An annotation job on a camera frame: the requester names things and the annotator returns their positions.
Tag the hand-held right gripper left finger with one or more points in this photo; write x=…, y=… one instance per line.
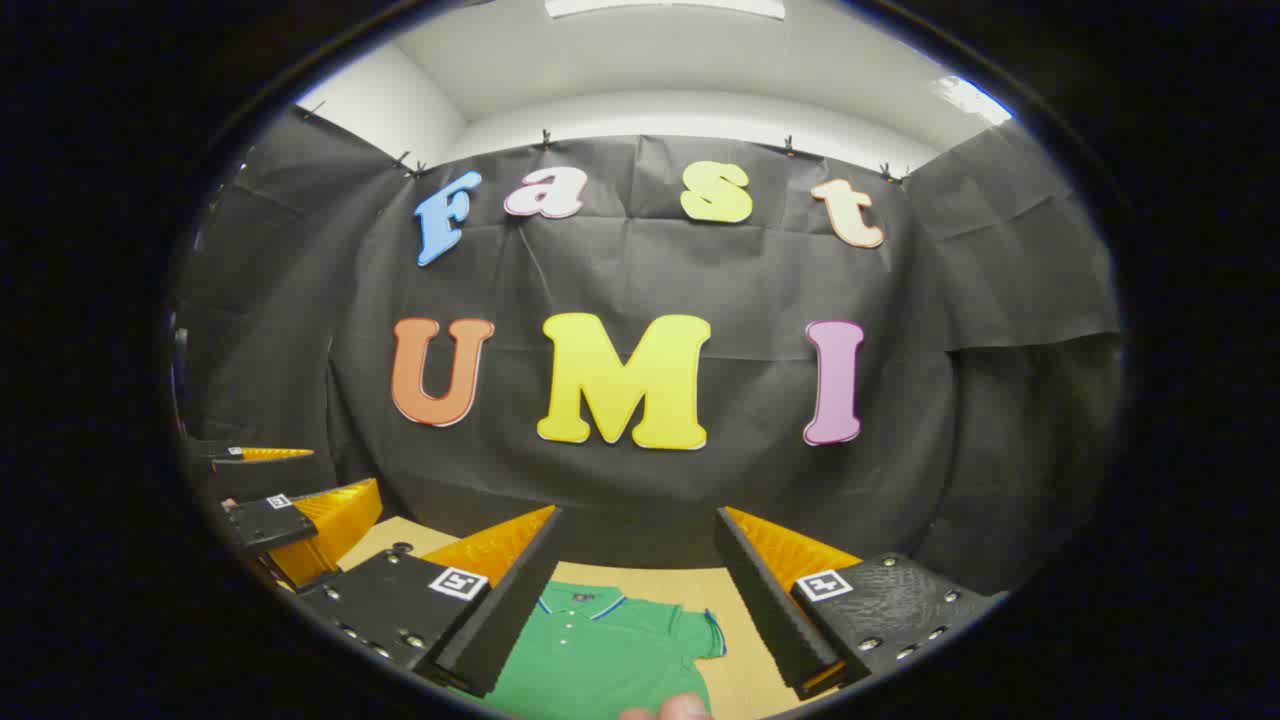
x=510, y=610

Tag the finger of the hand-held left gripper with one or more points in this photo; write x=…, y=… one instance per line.
x=265, y=520
x=220, y=455

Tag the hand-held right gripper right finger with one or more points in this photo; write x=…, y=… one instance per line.
x=770, y=610

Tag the green T-shirt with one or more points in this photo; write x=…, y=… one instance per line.
x=600, y=660

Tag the row of black backdrop clips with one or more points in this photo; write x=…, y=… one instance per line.
x=545, y=137

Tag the square ceiling light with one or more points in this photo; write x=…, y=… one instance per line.
x=970, y=100

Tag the long ceiling light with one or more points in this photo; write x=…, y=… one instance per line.
x=660, y=7

